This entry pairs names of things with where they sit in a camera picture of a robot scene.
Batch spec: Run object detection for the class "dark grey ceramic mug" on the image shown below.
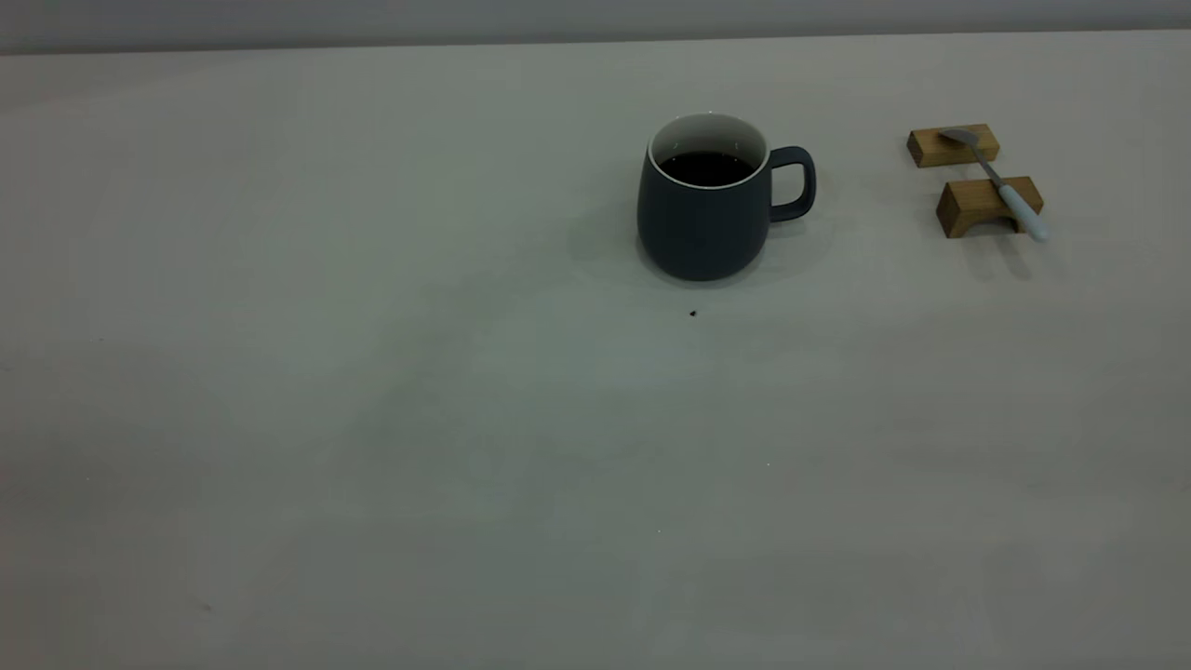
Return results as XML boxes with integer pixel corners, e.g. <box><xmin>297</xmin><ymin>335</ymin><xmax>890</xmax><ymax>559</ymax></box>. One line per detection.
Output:
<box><xmin>636</xmin><ymin>112</ymin><xmax>818</xmax><ymax>283</ymax></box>

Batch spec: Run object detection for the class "metal spoon with white handle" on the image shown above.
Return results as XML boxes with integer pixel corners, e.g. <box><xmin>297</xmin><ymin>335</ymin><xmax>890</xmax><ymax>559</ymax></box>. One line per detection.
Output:
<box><xmin>938</xmin><ymin>127</ymin><xmax>1052</xmax><ymax>243</ymax></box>

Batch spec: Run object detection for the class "rectangular wooden block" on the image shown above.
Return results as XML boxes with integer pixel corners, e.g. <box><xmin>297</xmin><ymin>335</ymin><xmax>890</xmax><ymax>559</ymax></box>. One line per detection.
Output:
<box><xmin>907</xmin><ymin>123</ymin><xmax>1001</xmax><ymax>168</ymax></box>

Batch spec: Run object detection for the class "arched wooden block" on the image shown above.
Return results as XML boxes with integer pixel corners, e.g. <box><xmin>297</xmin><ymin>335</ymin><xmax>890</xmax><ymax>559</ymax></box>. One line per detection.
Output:
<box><xmin>936</xmin><ymin>176</ymin><xmax>1045</xmax><ymax>239</ymax></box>

